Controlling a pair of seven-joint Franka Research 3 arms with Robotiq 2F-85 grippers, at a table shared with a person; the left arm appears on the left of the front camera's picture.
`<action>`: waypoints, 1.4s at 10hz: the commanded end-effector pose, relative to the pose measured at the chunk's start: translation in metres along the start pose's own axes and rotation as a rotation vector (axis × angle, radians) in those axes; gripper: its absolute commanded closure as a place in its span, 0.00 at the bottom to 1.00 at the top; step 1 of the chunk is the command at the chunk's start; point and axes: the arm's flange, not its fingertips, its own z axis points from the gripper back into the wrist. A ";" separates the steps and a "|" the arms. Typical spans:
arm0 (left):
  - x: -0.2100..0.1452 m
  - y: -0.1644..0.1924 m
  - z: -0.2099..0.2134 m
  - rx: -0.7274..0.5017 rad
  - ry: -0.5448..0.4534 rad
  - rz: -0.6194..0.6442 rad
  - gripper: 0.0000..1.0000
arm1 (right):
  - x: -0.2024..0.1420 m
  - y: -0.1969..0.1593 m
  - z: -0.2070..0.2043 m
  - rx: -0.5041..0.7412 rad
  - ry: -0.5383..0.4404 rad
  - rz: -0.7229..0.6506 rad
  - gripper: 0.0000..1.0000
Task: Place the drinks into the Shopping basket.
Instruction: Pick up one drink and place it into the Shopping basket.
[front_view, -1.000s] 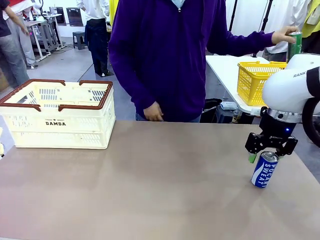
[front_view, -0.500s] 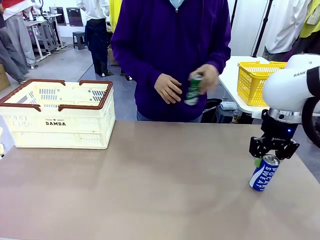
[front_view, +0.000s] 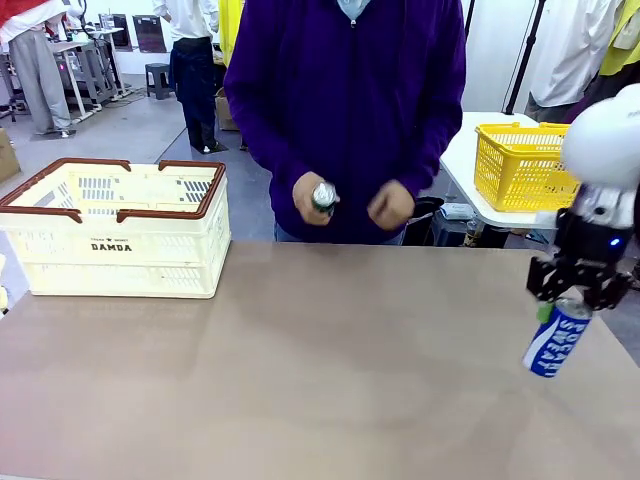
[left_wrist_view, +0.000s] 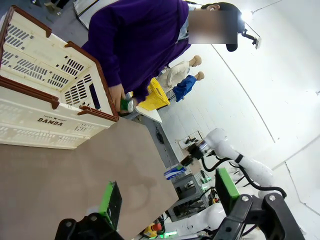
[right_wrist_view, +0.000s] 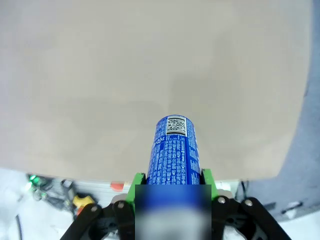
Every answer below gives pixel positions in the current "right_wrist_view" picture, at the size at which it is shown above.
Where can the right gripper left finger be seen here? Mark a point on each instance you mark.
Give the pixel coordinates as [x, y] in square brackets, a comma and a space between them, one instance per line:
[117, 220]

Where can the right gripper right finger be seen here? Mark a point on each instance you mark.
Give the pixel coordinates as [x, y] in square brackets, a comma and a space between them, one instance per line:
[232, 220]

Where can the blue drink can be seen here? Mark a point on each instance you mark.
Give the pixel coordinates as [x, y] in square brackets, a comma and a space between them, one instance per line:
[172, 155]

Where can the red emergency stop button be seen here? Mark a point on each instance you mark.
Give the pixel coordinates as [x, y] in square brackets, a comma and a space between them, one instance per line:
[117, 186]

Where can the black power adapter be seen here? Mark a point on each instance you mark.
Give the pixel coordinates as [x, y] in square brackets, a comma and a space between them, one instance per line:
[67, 184]

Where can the white slotted mounting rail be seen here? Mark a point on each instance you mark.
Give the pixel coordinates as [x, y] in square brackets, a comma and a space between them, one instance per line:
[100, 188]

